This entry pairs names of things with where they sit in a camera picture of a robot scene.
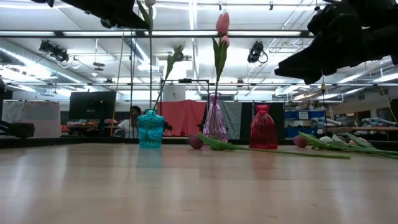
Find person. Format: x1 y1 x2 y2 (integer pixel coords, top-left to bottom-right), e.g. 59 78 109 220
113 105 142 139

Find black hanging spotlight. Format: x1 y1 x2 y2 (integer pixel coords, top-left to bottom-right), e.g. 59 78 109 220
39 39 70 63
248 40 269 65

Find blue storage bins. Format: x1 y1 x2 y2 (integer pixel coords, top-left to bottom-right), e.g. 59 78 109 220
284 110 326 138

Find white artificial tulip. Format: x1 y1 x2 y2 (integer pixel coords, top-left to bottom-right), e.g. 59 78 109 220
152 39 187 110
319 133 398 156

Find black monitor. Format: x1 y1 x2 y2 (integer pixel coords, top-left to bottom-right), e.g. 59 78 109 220
68 91 118 120

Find pink artificial tulip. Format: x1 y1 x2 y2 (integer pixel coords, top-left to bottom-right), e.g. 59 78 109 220
345 132 398 156
212 11 231 96
214 35 231 94

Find black aluminium table frame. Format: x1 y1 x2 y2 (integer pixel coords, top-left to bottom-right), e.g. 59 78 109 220
0 30 398 150

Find red cloth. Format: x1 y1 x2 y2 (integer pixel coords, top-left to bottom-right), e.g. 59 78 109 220
157 100 208 137

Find pale pink curtain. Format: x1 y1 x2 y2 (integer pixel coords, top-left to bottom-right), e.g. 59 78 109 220
1 101 62 139

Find pink glass vase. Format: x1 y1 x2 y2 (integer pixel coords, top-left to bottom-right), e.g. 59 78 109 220
202 92 229 143

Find teal glass vase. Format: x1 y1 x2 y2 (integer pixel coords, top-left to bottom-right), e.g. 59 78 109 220
137 108 165 149

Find grey cloth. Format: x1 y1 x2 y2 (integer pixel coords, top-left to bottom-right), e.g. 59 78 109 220
219 101 243 140

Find red glass vase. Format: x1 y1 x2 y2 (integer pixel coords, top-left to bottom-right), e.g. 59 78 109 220
249 104 279 150

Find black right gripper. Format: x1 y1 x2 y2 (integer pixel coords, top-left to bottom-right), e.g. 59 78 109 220
274 0 398 85

